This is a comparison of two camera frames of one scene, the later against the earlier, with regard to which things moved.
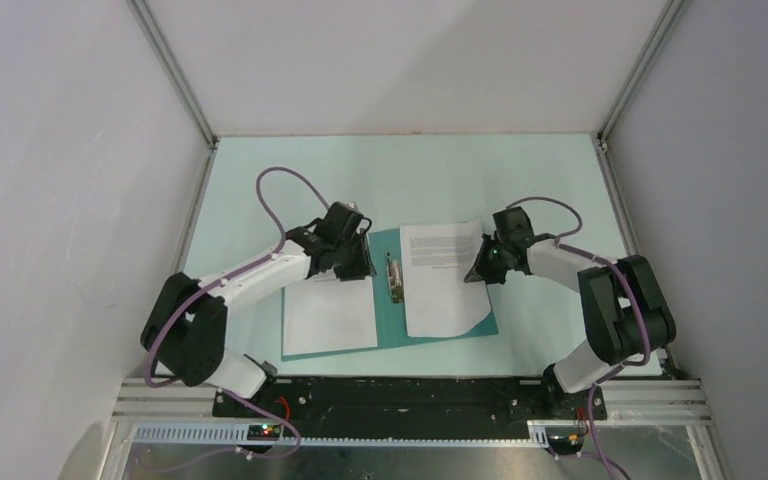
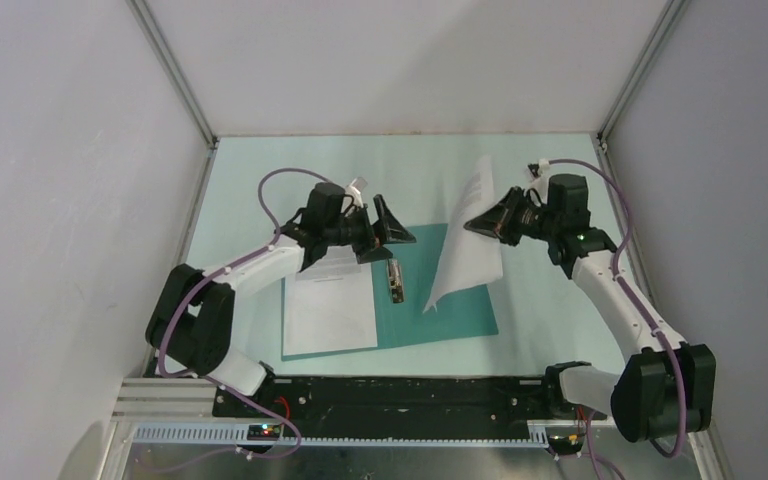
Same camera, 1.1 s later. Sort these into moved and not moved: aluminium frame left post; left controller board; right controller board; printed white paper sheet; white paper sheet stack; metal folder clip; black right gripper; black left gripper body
Moved: black right gripper; black left gripper body; white paper sheet stack
Not moved: aluminium frame left post; right controller board; printed white paper sheet; left controller board; metal folder clip
